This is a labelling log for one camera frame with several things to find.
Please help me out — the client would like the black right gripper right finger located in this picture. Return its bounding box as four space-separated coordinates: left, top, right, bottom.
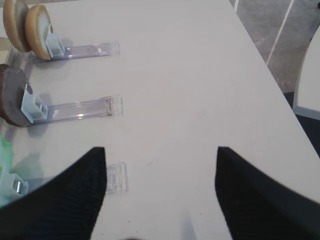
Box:
214 146 320 240

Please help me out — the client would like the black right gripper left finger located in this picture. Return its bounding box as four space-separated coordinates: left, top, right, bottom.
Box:
0 147 107 240

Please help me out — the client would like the white pusher behind lettuce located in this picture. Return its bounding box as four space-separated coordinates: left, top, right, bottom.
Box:
0 164 29 207

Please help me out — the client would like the standing green lettuce leaf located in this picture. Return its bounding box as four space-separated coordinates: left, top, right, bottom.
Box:
0 132 15 201

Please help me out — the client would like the standing brown meat patty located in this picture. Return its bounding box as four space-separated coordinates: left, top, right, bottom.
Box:
0 63 34 128

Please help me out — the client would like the white pusher behind patty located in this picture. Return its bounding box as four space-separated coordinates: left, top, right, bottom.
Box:
20 84 49 124

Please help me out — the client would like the white chair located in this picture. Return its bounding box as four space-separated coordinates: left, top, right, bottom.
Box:
292 29 320 120

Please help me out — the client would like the white pusher behind buns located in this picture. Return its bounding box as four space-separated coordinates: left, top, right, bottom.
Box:
45 24 65 59

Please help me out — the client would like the bottom bun half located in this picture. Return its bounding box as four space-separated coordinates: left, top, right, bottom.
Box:
25 4 53 60

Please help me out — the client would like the bun half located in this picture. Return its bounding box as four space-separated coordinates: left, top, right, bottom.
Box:
2 0 32 53
25 4 53 60

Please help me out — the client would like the top bun half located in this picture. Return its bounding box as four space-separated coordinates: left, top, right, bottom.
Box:
2 0 32 53

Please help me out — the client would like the clear rail under lettuce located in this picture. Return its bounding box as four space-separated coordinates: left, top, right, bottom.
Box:
26 162 129 195

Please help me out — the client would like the clear rail under patty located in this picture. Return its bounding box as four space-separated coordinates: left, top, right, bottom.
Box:
33 95 124 125

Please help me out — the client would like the clear rail under buns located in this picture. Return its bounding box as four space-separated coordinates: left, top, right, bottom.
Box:
28 41 120 63

